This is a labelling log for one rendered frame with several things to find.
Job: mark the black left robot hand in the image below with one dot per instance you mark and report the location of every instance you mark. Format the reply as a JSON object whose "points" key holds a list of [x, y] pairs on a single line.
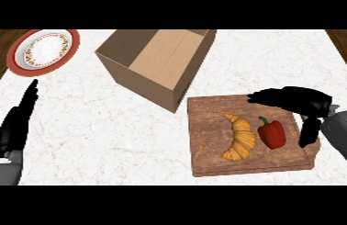
{"points": [[16, 124]]}

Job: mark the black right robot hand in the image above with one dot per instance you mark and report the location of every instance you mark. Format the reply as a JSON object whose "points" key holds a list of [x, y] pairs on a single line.
{"points": [[298, 100]]}

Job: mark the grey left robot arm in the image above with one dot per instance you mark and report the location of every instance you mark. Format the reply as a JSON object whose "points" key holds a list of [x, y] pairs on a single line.
{"points": [[9, 168]]}

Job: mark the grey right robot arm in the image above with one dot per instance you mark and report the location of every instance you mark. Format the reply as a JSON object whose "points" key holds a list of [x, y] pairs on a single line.
{"points": [[335, 131]]}

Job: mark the red bell pepper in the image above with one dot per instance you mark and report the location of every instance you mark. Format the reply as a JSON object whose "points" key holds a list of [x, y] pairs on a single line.
{"points": [[271, 133]]}

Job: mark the brown wooden cutting board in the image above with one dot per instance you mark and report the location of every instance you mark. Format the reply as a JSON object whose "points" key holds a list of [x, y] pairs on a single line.
{"points": [[217, 133]]}

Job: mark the open cardboard box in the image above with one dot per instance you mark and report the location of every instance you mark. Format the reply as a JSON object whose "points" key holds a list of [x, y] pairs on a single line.
{"points": [[158, 66]]}

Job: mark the golden croissant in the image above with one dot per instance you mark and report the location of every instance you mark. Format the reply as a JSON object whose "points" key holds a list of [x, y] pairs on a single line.
{"points": [[239, 139]]}

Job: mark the red-rimmed white plate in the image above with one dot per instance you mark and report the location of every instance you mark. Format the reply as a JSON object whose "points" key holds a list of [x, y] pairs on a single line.
{"points": [[43, 51]]}

